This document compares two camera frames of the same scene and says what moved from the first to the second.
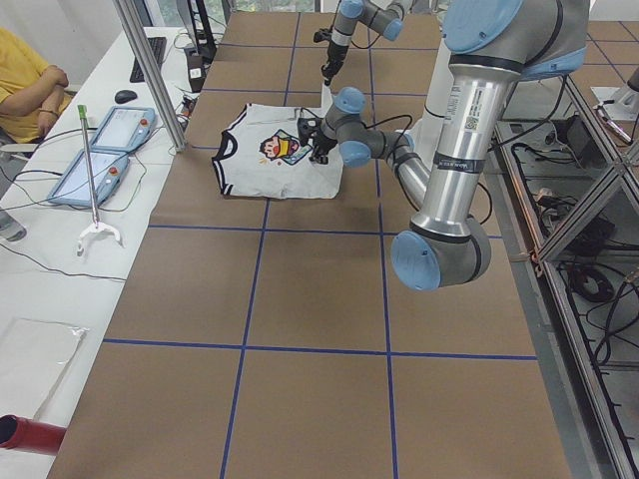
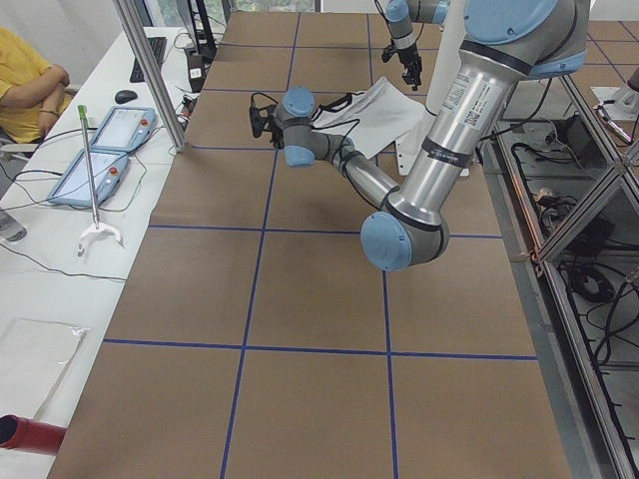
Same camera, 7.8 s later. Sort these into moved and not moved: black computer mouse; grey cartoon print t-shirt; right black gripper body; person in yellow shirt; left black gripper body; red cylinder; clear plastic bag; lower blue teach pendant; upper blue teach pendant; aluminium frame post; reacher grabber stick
Moved: left black gripper body; right black gripper body; grey cartoon print t-shirt
Not moved: red cylinder; upper blue teach pendant; black computer mouse; reacher grabber stick; person in yellow shirt; lower blue teach pendant; aluminium frame post; clear plastic bag
